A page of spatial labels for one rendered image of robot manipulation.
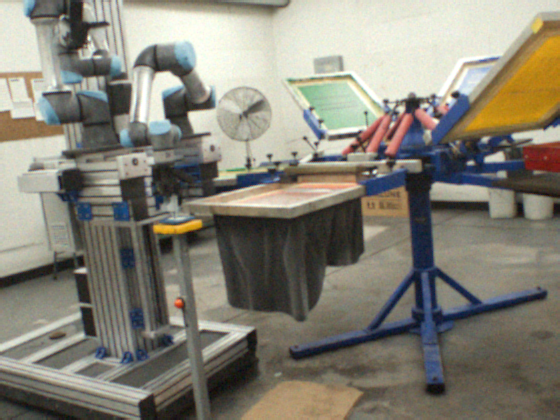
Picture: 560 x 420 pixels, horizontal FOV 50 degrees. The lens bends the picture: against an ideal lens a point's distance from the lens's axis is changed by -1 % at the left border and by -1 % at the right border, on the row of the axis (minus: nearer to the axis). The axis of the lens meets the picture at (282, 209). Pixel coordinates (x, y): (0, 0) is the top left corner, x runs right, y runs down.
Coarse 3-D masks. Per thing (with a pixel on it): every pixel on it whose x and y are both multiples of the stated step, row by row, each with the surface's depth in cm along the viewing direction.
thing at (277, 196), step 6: (300, 186) 288; (306, 186) 285; (312, 186) 283; (318, 186) 281; (324, 186) 279; (330, 186) 277; (276, 192) 275; (282, 192) 273; (288, 192) 271; (294, 192) 269; (300, 192) 267; (306, 192) 265; (252, 198) 263; (258, 198) 263; (264, 198) 261; (270, 198) 259; (276, 198) 257; (282, 198) 255; (258, 204) 246; (264, 204) 245
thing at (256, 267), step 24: (216, 216) 247; (240, 216) 238; (240, 240) 241; (264, 240) 234; (288, 240) 224; (240, 264) 246; (264, 264) 237; (288, 264) 227; (240, 288) 249; (264, 288) 239; (288, 288) 231; (288, 312) 234
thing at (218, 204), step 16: (304, 176) 299; (320, 176) 292; (336, 176) 286; (352, 176) 280; (240, 192) 267; (256, 192) 274; (336, 192) 232; (352, 192) 237; (192, 208) 243; (208, 208) 236; (224, 208) 230; (240, 208) 224; (256, 208) 219; (272, 208) 214; (288, 208) 209; (304, 208) 214; (320, 208) 221
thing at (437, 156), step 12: (480, 144) 319; (384, 156) 306; (396, 156) 302; (408, 156) 321; (432, 156) 313; (444, 156) 299; (468, 156) 326; (480, 156) 320; (444, 168) 299; (456, 168) 301
